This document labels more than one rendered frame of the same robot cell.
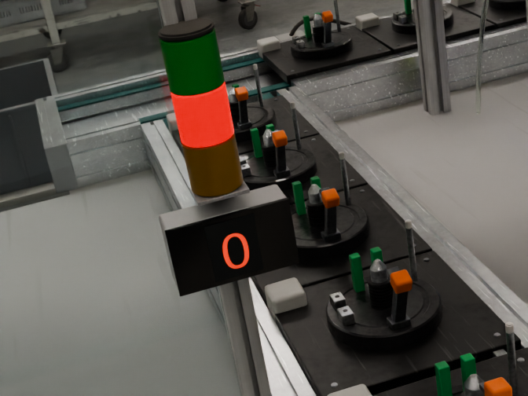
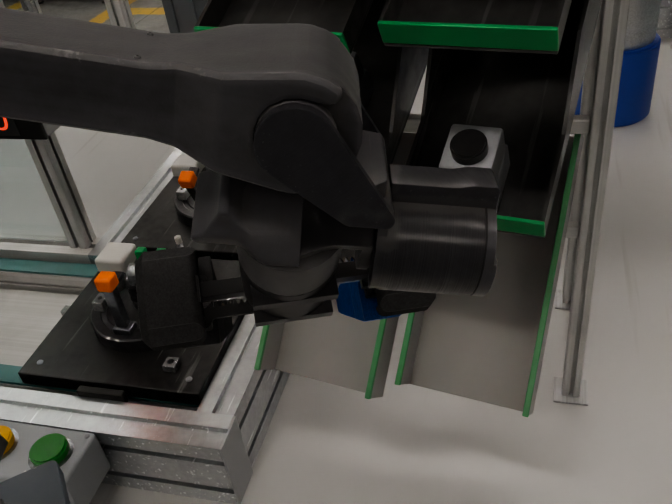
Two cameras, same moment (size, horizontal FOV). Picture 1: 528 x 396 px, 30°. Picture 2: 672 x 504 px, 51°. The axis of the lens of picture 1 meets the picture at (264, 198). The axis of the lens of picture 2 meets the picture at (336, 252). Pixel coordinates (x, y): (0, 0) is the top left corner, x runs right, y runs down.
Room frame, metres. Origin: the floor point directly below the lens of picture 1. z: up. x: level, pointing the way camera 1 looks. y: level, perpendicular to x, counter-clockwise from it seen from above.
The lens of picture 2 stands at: (0.28, -0.74, 1.55)
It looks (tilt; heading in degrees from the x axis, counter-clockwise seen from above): 37 degrees down; 30
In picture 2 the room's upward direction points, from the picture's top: 8 degrees counter-clockwise
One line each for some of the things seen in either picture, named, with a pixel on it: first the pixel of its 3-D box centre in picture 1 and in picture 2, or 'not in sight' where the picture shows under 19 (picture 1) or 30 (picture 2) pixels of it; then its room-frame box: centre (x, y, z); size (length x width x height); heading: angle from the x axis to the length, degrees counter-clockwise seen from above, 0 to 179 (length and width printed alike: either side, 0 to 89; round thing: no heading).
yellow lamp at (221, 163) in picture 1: (212, 161); not in sight; (0.85, 0.04, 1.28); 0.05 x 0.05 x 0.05
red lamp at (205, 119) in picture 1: (203, 111); not in sight; (0.85, 0.04, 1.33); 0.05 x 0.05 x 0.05
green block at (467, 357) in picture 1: (469, 376); not in sight; (0.82, -0.17, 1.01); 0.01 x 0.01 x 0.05; 11
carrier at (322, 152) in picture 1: (271, 151); not in sight; (1.50, -0.03, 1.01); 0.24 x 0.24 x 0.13; 11
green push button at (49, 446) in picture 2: not in sight; (50, 453); (0.56, -0.19, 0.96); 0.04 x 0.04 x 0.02
